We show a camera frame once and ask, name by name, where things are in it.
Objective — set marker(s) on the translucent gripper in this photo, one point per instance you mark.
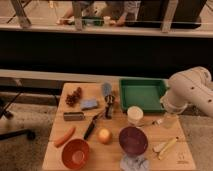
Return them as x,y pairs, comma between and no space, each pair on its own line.
169,120

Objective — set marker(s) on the yellow banana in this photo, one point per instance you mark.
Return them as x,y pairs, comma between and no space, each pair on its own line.
163,147

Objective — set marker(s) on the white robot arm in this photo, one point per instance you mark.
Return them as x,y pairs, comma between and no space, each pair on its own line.
191,86

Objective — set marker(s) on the purple bowl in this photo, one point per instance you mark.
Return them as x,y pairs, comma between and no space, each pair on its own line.
133,141

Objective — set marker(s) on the orange-red bowl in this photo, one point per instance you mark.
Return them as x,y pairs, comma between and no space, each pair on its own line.
75,154

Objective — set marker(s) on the metal spoon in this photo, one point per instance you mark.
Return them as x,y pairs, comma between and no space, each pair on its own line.
155,122

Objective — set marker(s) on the white lidded cup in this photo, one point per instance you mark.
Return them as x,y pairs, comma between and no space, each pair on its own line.
134,115

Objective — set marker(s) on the green plastic tray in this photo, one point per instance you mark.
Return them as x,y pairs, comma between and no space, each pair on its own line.
144,93

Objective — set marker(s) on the grey crumpled cloth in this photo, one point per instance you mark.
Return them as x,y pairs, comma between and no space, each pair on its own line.
139,163

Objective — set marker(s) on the blue dish brush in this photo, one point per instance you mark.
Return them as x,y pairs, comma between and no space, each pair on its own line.
106,89

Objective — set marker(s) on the yellow apple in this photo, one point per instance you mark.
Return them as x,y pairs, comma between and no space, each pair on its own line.
104,136

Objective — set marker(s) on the blue sponge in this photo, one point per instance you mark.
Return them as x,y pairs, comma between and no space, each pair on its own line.
88,104

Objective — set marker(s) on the orange carrot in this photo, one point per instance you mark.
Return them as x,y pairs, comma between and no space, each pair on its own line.
60,141

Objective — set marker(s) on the bunch of dark grapes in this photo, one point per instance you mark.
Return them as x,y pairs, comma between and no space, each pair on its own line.
74,98

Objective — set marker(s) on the person in background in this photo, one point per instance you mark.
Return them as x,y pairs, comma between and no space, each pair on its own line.
119,11

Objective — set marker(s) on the green box on far table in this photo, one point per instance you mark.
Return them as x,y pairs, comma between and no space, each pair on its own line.
92,21

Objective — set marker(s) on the black chair base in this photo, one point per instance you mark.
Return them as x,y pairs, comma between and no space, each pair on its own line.
7,128

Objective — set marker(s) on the black handled knife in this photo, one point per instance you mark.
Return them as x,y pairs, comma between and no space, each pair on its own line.
91,126

